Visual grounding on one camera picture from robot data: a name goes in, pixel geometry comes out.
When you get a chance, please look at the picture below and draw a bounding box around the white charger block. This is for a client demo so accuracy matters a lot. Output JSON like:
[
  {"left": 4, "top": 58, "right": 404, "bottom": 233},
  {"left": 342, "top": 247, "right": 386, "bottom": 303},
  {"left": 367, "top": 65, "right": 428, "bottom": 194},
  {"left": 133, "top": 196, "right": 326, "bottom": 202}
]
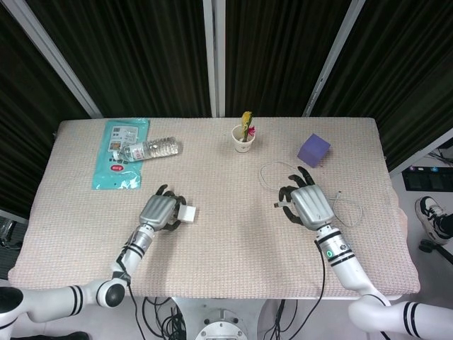
[{"left": 176, "top": 203, "right": 198, "bottom": 223}]

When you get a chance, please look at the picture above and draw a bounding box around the black curtain panel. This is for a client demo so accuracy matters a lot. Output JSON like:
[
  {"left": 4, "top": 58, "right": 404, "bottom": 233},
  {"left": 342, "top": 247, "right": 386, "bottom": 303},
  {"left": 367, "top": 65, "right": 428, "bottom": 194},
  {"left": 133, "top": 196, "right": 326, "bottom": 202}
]
[
  {"left": 0, "top": 10, "right": 91, "bottom": 217},
  {"left": 311, "top": 0, "right": 453, "bottom": 173},
  {"left": 27, "top": 0, "right": 213, "bottom": 118},
  {"left": 224, "top": 0, "right": 352, "bottom": 117}
]

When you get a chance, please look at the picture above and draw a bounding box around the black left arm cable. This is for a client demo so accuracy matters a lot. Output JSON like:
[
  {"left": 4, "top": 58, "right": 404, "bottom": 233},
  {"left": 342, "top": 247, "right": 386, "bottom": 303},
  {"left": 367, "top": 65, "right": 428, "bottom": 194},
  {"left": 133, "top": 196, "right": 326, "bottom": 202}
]
[{"left": 115, "top": 233, "right": 147, "bottom": 340}]

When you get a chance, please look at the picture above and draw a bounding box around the white paper cup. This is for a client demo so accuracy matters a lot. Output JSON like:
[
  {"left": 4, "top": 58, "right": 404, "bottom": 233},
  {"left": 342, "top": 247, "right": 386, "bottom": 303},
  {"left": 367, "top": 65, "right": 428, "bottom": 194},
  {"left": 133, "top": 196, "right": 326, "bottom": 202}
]
[{"left": 231, "top": 125, "right": 256, "bottom": 154}]

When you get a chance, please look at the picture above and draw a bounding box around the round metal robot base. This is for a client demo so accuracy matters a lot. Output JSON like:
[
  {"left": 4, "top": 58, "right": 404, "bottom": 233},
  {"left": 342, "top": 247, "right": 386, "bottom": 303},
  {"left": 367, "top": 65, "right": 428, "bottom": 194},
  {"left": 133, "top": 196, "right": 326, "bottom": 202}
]
[{"left": 195, "top": 320, "right": 249, "bottom": 340}]

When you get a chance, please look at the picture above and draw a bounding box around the black floor cable bundle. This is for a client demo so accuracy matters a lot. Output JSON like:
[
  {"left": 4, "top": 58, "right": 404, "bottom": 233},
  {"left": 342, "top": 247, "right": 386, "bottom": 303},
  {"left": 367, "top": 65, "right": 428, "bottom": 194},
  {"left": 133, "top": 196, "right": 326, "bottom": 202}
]
[
  {"left": 261, "top": 300, "right": 287, "bottom": 340},
  {"left": 141, "top": 297, "right": 187, "bottom": 340}
]

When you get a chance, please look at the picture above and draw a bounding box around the pink woven tablecloth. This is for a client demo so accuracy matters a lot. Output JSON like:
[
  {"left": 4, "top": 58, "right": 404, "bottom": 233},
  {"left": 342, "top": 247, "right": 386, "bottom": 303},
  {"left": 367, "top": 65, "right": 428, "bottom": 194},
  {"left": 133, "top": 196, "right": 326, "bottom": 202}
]
[{"left": 7, "top": 118, "right": 422, "bottom": 302}]

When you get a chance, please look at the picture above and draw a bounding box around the purple cube box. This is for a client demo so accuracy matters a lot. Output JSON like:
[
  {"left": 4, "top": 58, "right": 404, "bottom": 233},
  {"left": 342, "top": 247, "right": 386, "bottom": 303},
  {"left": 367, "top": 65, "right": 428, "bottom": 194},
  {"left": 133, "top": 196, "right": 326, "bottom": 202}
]
[{"left": 296, "top": 133, "right": 332, "bottom": 169}]

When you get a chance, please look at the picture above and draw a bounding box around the white usb cable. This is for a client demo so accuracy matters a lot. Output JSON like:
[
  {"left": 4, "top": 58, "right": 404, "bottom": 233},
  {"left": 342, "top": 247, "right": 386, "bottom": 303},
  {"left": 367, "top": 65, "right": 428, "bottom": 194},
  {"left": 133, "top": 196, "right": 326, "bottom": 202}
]
[{"left": 260, "top": 161, "right": 364, "bottom": 227}]

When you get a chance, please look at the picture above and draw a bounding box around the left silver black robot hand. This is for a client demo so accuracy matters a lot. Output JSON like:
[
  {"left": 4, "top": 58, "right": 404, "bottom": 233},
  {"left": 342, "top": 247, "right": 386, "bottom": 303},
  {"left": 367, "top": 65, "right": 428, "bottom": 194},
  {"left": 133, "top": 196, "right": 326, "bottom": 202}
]
[{"left": 138, "top": 183, "right": 188, "bottom": 233}]

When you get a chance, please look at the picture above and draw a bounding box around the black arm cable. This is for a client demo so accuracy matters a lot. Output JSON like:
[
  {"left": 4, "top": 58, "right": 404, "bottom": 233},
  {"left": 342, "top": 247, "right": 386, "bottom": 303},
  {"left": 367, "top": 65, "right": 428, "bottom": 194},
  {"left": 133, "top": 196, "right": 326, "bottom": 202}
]
[
  {"left": 115, "top": 233, "right": 147, "bottom": 340},
  {"left": 279, "top": 239, "right": 327, "bottom": 340}
]

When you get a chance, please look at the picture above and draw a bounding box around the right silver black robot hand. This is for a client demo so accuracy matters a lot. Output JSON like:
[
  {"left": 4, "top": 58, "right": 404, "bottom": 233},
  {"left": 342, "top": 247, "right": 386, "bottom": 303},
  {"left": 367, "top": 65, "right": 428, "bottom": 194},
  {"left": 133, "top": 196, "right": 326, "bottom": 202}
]
[{"left": 275, "top": 166, "right": 336, "bottom": 231}]

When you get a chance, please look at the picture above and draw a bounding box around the clear plastic water bottle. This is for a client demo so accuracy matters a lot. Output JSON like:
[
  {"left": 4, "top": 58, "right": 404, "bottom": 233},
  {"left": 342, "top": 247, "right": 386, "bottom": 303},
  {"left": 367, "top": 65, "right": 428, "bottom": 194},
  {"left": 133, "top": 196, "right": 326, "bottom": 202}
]
[{"left": 112, "top": 136, "right": 184, "bottom": 162}]

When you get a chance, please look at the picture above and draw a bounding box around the yellow pink artificial flower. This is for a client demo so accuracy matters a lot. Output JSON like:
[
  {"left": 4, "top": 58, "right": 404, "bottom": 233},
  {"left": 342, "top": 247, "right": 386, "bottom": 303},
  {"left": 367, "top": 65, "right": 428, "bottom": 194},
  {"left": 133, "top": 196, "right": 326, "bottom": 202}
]
[{"left": 241, "top": 110, "right": 256, "bottom": 140}]

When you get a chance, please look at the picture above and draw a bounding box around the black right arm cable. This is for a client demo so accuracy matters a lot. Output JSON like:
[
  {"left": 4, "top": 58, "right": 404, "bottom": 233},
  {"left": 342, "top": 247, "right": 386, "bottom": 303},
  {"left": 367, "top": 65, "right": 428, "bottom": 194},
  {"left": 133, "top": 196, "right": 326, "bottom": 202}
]
[{"left": 279, "top": 239, "right": 327, "bottom": 340}]

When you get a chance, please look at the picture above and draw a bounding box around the black white sneaker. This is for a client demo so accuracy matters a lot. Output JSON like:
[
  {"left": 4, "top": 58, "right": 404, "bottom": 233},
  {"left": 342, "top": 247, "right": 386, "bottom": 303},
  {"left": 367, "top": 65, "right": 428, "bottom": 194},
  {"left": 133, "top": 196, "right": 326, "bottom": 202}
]
[{"left": 414, "top": 196, "right": 450, "bottom": 245}]

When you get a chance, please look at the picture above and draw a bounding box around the grey metal frame post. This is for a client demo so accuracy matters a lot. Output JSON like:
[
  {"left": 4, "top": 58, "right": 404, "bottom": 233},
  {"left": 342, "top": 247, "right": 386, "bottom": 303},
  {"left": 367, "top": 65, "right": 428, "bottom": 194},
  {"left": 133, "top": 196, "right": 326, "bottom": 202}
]
[
  {"left": 5, "top": 0, "right": 104, "bottom": 119},
  {"left": 202, "top": 0, "right": 227, "bottom": 118},
  {"left": 302, "top": 0, "right": 366, "bottom": 117}
]

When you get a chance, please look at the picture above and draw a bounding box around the teal snack packet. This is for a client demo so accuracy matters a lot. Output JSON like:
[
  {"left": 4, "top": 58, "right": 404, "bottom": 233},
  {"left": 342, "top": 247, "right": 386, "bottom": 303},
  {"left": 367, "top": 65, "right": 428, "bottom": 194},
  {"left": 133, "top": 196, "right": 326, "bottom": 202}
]
[{"left": 91, "top": 119, "right": 151, "bottom": 191}]

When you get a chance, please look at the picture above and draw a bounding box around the black trouser leg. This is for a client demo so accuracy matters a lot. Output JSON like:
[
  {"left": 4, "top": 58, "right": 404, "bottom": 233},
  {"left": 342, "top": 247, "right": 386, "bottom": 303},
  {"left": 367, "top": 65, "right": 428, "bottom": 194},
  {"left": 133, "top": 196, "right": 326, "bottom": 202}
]
[{"left": 438, "top": 215, "right": 453, "bottom": 242}]

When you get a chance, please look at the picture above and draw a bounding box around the black stand foot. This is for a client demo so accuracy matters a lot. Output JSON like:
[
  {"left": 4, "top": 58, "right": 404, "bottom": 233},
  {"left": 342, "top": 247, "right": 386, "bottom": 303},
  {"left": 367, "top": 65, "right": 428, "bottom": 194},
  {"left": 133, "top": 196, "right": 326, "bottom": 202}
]
[{"left": 419, "top": 239, "right": 453, "bottom": 266}]

